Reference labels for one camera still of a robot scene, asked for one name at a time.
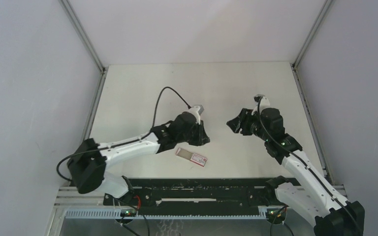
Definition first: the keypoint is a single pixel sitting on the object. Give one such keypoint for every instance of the corner aluminium post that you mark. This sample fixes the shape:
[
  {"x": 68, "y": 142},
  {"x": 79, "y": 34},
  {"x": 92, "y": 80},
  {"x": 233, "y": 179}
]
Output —
[
  {"x": 312, "y": 33},
  {"x": 83, "y": 36}
]

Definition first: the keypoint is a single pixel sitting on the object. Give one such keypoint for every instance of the circuit board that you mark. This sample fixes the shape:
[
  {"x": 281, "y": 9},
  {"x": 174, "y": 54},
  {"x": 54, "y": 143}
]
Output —
[
  {"x": 272, "y": 214},
  {"x": 128, "y": 213}
]

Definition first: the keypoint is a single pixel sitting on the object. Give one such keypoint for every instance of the left circuit board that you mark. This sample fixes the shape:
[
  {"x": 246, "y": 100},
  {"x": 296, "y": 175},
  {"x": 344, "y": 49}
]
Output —
[{"x": 128, "y": 213}]

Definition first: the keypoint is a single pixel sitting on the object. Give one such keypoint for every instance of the red white staple box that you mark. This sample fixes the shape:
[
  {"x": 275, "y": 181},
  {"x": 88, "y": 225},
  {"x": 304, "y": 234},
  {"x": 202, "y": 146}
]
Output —
[{"x": 192, "y": 157}]

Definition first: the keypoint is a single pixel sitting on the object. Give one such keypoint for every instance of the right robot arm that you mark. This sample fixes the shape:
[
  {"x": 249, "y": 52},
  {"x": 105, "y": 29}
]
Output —
[{"x": 321, "y": 205}]

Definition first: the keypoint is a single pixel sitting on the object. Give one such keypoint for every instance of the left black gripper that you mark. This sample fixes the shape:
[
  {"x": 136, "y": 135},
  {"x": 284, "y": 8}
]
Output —
[{"x": 201, "y": 138}]

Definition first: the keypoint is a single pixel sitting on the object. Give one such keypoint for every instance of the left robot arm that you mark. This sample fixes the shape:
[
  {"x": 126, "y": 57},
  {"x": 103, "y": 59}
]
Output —
[{"x": 89, "y": 164}]

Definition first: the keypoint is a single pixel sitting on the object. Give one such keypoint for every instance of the right circuit board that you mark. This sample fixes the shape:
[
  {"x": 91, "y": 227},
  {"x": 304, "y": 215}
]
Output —
[{"x": 272, "y": 214}]

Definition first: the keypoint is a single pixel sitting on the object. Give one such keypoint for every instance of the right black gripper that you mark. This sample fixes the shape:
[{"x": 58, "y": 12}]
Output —
[{"x": 242, "y": 121}]

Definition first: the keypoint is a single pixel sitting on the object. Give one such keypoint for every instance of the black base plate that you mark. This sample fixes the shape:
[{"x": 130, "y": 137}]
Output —
[{"x": 219, "y": 209}]

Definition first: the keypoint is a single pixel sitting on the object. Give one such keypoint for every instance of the right corner aluminium post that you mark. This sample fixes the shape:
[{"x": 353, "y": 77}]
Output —
[{"x": 312, "y": 33}]

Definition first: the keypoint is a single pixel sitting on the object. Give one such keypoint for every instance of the aluminium rail frame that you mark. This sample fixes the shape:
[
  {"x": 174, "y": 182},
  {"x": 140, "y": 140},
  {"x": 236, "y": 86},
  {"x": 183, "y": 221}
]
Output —
[{"x": 252, "y": 196}]

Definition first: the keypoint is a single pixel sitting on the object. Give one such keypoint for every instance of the left corner aluminium post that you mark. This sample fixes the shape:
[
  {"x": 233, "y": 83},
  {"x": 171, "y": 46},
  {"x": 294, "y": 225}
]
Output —
[{"x": 83, "y": 36}]

